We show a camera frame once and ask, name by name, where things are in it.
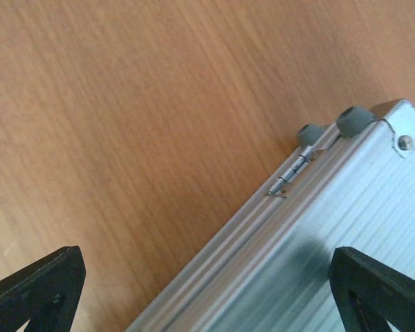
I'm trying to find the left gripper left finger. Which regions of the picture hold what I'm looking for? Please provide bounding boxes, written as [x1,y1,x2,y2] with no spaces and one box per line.
[0,246,86,331]

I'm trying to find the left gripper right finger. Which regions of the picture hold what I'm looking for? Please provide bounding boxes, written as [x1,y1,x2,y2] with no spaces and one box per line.
[329,247,415,331]

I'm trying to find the aluminium poker case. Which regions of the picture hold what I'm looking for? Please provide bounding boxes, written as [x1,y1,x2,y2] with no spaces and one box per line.
[129,99,415,331]

